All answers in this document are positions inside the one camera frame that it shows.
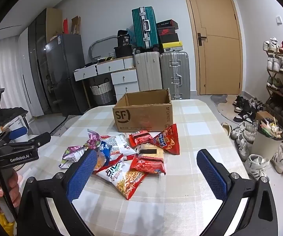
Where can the woven laundry basket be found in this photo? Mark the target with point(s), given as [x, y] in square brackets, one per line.
[103, 93]

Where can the dark refrigerator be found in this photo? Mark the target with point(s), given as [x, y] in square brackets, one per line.
[65, 55]

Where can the red triangular chip bag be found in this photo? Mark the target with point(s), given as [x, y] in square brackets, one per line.
[168, 140]

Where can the door mat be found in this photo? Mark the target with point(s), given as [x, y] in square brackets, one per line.
[224, 105]

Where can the beige cracker packet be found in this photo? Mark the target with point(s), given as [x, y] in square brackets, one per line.
[150, 150]

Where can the black bag on desk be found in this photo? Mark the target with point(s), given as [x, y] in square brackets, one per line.
[124, 47]

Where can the small red snack packet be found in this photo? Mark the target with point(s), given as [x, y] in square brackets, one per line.
[140, 137]

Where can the purple snack bag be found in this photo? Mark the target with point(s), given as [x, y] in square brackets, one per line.
[74, 153]

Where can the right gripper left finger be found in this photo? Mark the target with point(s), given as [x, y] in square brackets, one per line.
[35, 216]

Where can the white trash bin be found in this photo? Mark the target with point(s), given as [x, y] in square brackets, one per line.
[268, 138]

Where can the stack of shoe boxes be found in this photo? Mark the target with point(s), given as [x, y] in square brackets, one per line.
[168, 36]

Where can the white red snack bag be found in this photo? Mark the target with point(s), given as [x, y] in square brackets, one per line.
[119, 148]

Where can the person's left hand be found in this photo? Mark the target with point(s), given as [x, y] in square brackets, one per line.
[14, 189]

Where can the white drawer desk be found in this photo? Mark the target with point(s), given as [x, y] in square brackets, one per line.
[121, 73]

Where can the wooden door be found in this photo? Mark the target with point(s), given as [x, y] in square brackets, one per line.
[217, 46]

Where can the teal suitcase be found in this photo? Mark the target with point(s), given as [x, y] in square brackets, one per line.
[144, 23]

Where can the white suitcase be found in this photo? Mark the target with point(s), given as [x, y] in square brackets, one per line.
[148, 71]

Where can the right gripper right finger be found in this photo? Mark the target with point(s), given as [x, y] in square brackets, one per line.
[259, 216]

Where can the white curtain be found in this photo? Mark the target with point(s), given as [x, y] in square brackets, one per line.
[11, 76]

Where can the SF cardboard box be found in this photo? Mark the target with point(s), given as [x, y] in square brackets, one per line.
[145, 110]

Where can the orange noodle snack bag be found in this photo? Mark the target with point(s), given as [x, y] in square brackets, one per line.
[126, 180]

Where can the checkered tablecloth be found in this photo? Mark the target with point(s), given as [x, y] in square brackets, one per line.
[124, 200]

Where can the blue cookie packet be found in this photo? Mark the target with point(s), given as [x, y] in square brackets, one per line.
[103, 155]

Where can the silver suitcase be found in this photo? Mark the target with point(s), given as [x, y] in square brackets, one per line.
[175, 74]

